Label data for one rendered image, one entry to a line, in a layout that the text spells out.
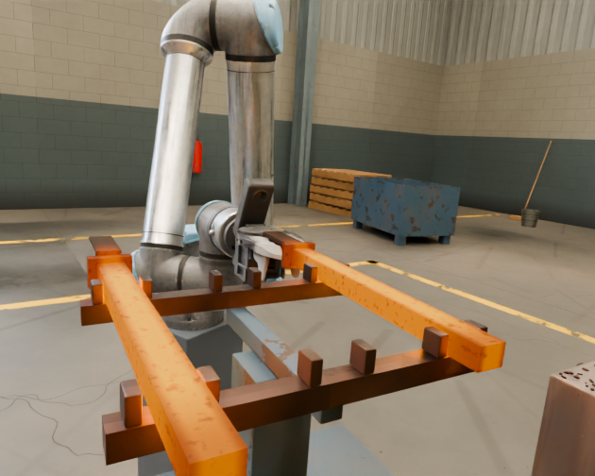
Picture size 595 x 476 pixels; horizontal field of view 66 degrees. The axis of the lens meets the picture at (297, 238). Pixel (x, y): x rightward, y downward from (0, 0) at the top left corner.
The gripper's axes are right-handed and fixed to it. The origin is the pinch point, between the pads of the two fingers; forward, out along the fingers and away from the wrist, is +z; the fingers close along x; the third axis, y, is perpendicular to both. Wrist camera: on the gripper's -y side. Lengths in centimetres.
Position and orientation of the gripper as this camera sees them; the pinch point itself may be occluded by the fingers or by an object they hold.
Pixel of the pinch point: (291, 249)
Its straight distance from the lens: 65.8
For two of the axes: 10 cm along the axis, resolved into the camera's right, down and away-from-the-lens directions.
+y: -0.6, 9.8, 2.0
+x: -8.9, 0.4, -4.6
